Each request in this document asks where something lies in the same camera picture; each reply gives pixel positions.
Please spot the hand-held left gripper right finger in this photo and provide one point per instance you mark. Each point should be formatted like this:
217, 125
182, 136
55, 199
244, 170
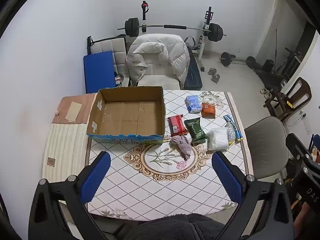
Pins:
227, 180

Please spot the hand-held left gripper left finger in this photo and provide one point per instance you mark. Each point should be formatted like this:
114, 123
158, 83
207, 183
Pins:
96, 177

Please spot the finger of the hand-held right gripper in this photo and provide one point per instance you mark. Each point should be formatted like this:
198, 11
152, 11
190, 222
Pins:
298, 147

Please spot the white soft pack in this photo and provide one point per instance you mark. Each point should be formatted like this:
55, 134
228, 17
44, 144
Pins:
218, 139

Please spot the clear plastic bag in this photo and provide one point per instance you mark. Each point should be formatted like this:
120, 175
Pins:
230, 133

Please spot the blue strip packet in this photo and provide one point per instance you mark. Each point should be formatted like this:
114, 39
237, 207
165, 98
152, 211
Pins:
236, 127

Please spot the mauve cloth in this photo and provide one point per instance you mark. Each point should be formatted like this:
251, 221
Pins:
183, 146

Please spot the green snack packet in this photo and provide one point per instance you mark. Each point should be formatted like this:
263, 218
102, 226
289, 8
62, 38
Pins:
197, 131

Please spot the cardboard box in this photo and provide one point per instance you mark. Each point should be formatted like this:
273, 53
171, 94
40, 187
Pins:
127, 120

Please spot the orange packet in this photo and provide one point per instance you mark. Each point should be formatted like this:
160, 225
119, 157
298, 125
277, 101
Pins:
208, 110

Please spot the red snack packet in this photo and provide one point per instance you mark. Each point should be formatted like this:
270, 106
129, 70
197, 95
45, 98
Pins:
177, 124

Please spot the blue white tissue pack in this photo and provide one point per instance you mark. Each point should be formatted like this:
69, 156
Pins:
193, 103

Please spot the grey shell chair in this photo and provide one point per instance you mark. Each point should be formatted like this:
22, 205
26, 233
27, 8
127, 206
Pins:
265, 142

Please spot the cream and brown side board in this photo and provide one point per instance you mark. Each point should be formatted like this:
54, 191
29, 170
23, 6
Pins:
65, 150

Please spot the dark wooden chair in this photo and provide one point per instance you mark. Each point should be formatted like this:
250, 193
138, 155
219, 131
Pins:
297, 97

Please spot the white shoes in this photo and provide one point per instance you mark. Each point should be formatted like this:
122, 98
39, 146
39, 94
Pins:
266, 93

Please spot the dark fleece clothing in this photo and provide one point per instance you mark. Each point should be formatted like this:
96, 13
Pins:
180, 226

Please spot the beige paper strip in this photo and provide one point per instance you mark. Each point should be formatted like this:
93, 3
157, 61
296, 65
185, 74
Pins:
73, 111

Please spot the black bag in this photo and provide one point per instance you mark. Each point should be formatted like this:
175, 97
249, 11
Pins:
268, 65

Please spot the metal dumbbell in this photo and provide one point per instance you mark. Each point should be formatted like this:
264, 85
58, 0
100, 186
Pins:
214, 74

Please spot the blue folded mat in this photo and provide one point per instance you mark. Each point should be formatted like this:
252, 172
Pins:
98, 70

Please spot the dark weight bench pad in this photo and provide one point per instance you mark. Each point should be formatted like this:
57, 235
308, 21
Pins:
193, 76

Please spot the small floor barbell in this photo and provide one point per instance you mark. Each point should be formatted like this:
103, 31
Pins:
226, 58

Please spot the white padded cushion chair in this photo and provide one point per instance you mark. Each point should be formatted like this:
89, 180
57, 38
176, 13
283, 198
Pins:
110, 47

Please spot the white puffer jacket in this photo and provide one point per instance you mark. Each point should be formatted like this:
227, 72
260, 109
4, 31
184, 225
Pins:
160, 52

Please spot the weight bench rack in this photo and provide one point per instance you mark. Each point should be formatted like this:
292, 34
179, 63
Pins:
206, 30

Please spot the barbell with black plates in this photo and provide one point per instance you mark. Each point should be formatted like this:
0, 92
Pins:
131, 27

